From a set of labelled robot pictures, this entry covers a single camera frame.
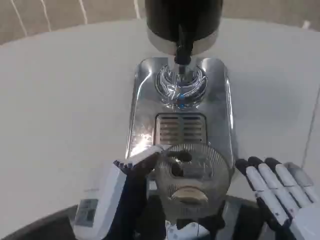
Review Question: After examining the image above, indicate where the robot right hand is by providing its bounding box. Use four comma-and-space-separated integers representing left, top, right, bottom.
234, 156, 320, 240

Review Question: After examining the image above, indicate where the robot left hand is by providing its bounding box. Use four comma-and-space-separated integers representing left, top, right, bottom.
71, 144, 226, 240

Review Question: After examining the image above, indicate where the clear ribbed glass cup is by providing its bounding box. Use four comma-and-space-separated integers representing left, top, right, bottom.
152, 143, 232, 209

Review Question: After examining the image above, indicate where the steel drip tray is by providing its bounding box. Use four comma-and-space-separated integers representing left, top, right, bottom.
124, 56, 237, 177

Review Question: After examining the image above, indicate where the slotted drip tray grid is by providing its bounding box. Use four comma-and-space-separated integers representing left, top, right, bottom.
154, 112, 208, 146

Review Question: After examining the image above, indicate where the black dispenser tap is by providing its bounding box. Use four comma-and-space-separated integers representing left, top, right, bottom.
173, 23, 195, 66

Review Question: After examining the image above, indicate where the black drink dispenser, silver base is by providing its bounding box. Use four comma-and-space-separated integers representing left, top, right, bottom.
144, 0, 225, 55

